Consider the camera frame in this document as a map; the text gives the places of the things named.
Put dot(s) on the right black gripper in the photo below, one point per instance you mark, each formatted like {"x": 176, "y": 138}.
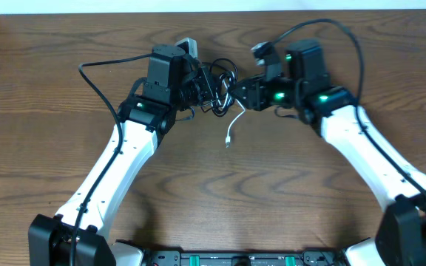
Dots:
{"x": 254, "y": 89}

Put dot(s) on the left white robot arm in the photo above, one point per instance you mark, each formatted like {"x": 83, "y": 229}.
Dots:
{"x": 78, "y": 233}

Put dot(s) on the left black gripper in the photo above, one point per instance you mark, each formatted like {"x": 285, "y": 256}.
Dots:
{"x": 206, "y": 89}

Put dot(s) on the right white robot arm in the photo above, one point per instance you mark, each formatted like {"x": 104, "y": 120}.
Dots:
{"x": 300, "y": 81}

